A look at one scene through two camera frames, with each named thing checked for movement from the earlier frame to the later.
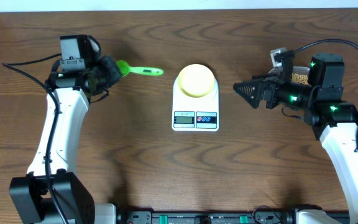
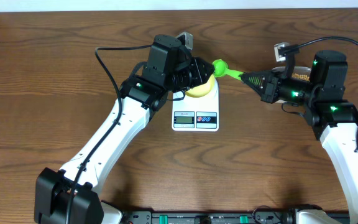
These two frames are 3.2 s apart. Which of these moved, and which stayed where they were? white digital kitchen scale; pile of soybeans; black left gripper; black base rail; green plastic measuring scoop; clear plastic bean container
Moved: green plastic measuring scoop; black left gripper
Stayed: black base rail; clear plastic bean container; pile of soybeans; white digital kitchen scale
